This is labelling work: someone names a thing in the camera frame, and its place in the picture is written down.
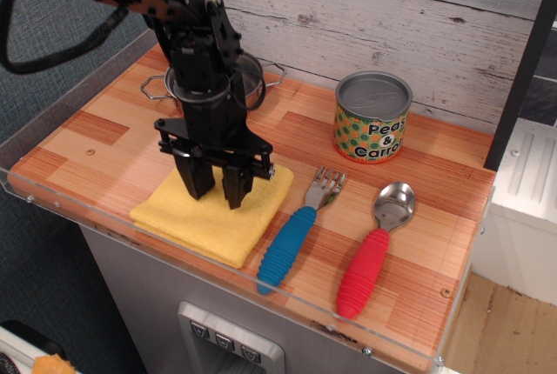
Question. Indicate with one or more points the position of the orange object bottom corner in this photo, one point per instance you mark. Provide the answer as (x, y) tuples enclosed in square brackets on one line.
[(52, 364)]

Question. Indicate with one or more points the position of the silver dispenser button panel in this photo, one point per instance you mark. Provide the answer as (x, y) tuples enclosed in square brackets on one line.
[(216, 345)]

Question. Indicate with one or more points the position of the yellow cloth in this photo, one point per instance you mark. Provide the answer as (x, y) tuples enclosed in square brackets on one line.
[(208, 225)]

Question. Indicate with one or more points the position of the blue handled fork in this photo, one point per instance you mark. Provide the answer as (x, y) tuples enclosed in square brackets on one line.
[(285, 247)]

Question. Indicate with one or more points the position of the white toy sink unit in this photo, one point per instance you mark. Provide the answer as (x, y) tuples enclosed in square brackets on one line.
[(516, 244)]

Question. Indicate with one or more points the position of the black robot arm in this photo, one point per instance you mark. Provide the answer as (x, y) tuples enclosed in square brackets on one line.
[(216, 84)]

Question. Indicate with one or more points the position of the red handled spoon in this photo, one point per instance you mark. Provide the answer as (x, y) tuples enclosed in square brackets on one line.
[(393, 207)]

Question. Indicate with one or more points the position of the peas and carrots can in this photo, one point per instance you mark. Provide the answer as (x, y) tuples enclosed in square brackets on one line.
[(372, 109)]

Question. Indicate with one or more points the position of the black vertical post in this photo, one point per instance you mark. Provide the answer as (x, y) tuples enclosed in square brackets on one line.
[(535, 45)]

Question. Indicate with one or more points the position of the grey toy fridge cabinet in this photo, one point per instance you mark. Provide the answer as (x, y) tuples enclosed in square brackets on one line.
[(148, 285)]

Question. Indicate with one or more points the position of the clear acrylic guard rail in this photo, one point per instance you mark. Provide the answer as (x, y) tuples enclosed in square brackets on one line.
[(93, 156)]

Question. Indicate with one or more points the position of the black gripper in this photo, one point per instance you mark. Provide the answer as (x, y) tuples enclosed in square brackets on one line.
[(216, 135)]

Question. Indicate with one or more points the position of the small steel pot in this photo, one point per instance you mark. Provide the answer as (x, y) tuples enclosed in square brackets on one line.
[(252, 73)]

